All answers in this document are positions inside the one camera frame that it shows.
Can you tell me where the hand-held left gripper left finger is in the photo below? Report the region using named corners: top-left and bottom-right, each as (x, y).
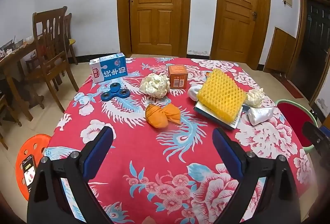
top-left (27, 125), bottom-right (115, 224)

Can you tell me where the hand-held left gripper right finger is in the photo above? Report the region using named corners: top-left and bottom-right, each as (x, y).
top-left (212, 127), bottom-right (301, 224)

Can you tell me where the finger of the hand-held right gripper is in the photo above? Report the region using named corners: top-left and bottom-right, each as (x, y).
top-left (302, 121), bottom-right (330, 152)

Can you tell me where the red basin with green rim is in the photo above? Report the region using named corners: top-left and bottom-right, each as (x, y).
top-left (275, 100), bottom-right (319, 149)

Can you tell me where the white teal box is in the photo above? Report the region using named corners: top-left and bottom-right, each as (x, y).
top-left (193, 100), bottom-right (244, 129)

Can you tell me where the white plastic bag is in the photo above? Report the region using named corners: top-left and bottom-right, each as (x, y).
top-left (248, 106), bottom-right (274, 126)

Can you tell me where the yellow foam mesh sheet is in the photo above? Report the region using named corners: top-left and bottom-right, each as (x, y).
top-left (196, 68), bottom-right (247, 123)

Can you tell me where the small white paper ball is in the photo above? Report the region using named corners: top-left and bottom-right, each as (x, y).
top-left (244, 88), bottom-right (265, 108)

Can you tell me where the orange bag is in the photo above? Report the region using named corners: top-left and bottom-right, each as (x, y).
top-left (145, 103), bottom-right (182, 128)

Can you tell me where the white round object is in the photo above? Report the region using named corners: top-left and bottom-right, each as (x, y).
top-left (187, 85), bottom-right (204, 102)

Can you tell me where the large white paper ball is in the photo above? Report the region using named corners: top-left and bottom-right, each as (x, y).
top-left (139, 73), bottom-right (171, 99)

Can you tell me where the small orange box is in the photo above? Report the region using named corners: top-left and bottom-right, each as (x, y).
top-left (167, 65), bottom-right (188, 89)

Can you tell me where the red floral tablecloth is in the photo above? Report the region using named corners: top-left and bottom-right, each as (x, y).
top-left (42, 57), bottom-right (320, 224)

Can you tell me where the red doormat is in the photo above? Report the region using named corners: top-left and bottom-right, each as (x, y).
top-left (274, 72), bottom-right (305, 99)

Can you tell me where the blue fidget spinner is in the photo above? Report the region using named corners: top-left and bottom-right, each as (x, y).
top-left (100, 83), bottom-right (131, 101)

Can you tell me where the orange plastic stool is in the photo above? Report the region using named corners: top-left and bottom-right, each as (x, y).
top-left (15, 134), bottom-right (52, 201)

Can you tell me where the black smartphone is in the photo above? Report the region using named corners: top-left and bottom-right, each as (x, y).
top-left (21, 154), bottom-right (37, 192)

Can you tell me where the blue white milk carton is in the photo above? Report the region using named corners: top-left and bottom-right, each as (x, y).
top-left (89, 53), bottom-right (128, 84)

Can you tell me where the dark entrance door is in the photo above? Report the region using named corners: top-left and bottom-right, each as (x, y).
top-left (290, 0), bottom-right (330, 107)

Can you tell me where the wooden dining table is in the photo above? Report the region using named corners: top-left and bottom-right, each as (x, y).
top-left (0, 36), bottom-right (44, 126)

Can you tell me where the wooden dining chair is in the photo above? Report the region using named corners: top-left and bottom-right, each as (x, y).
top-left (63, 13), bottom-right (79, 66)
top-left (24, 6), bottom-right (79, 113)

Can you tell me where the wooden door with keyhole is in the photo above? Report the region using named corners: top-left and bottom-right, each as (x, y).
top-left (117, 0), bottom-right (192, 57)

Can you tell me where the wooden wall panel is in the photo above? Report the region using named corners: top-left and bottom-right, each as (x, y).
top-left (263, 27), bottom-right (297, 74)

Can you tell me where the wooden door with lever handle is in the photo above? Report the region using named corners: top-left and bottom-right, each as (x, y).
top-left (211, 0), bottom-right (272, 64)

